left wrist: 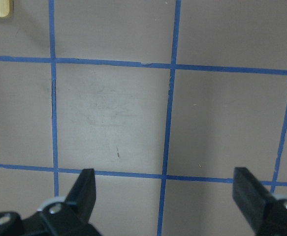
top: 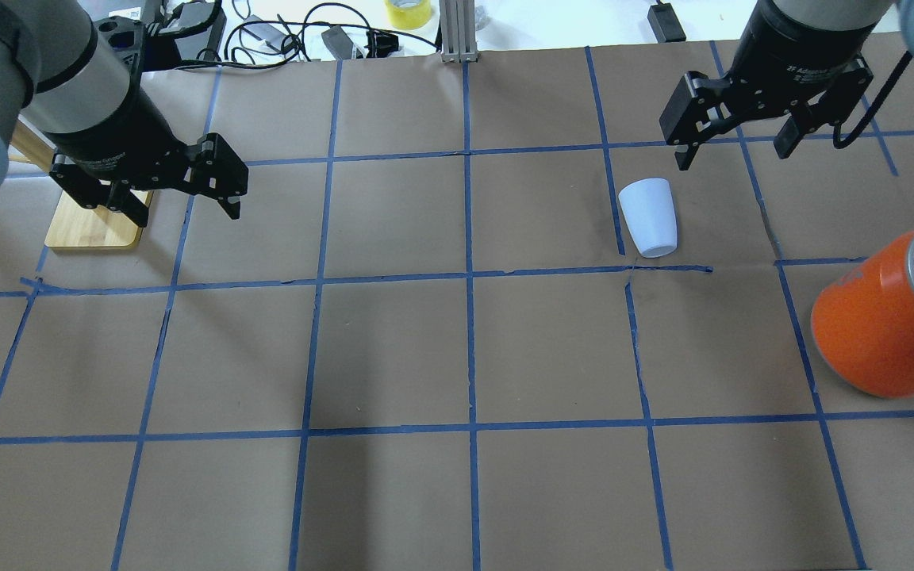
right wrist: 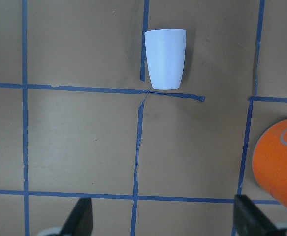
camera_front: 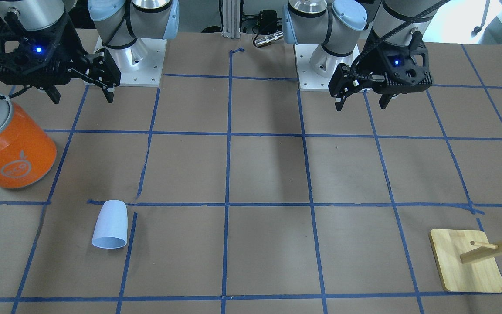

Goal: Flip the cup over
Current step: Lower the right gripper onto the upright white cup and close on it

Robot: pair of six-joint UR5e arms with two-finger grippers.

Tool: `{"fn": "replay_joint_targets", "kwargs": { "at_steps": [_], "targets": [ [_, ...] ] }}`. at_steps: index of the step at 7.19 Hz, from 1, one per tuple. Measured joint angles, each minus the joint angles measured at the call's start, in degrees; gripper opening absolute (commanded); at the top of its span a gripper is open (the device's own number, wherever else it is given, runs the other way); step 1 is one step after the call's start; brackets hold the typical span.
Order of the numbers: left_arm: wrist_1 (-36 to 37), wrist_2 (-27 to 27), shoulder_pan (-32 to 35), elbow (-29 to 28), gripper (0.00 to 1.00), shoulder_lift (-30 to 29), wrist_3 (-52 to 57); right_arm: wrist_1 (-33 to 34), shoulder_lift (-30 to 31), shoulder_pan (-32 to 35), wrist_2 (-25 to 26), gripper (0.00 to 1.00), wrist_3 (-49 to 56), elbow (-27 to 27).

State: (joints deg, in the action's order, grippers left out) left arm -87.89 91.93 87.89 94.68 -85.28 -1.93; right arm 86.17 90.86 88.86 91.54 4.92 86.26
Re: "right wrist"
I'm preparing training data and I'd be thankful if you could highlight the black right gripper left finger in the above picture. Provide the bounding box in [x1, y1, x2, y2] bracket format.
[60, 198, 93, 236]

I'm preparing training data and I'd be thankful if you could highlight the orange can with silver lid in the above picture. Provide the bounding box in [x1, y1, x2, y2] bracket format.
[252, 119, 287, 208]

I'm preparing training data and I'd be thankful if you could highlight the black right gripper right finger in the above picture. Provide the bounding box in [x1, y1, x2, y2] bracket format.
[233, 195, 281, 236]

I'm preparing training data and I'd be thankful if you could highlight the light blue plastic cup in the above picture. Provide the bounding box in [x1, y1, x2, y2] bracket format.
[144, 29, 187, 90]

